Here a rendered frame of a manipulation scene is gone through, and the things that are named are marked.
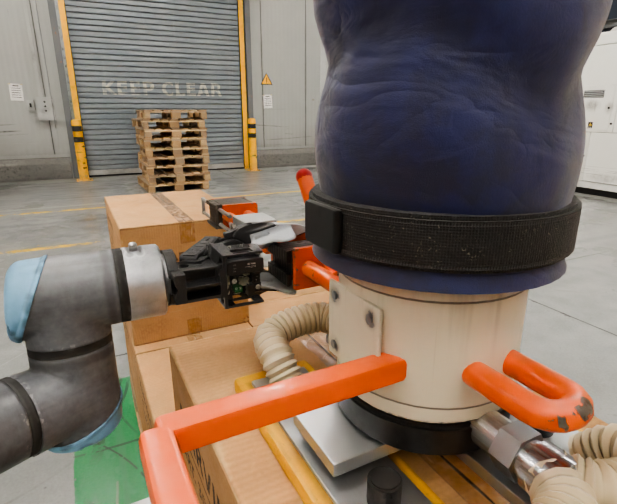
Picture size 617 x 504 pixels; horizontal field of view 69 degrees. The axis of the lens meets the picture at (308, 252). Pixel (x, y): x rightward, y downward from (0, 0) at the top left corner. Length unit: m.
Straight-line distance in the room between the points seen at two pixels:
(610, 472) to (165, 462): 0.30
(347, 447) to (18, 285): 0.37
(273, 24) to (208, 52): 1.68
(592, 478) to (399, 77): 0.30
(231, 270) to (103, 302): 0.15
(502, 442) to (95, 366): 0.42
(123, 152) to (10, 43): 2.59
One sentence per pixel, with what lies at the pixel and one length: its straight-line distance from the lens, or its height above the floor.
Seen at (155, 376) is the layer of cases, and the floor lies 0.54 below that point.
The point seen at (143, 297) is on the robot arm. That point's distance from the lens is 0.56.
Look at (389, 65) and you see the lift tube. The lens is 0.32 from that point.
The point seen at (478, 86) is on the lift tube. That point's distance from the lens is 0.32.
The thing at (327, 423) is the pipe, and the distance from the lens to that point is 0.46.
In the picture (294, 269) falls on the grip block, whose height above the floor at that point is 1.08.
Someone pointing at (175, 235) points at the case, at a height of 0.90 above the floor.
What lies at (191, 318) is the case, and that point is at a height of 0.60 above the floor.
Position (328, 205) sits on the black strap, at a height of 1.21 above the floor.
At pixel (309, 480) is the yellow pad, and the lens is 0.45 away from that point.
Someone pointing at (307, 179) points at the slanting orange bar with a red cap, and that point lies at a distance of 0.62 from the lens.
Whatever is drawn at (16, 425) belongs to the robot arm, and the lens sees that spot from 0.55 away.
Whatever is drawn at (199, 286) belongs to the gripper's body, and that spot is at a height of 1.08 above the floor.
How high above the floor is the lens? 1.28
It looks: 17 degrees down
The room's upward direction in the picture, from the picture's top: straight up
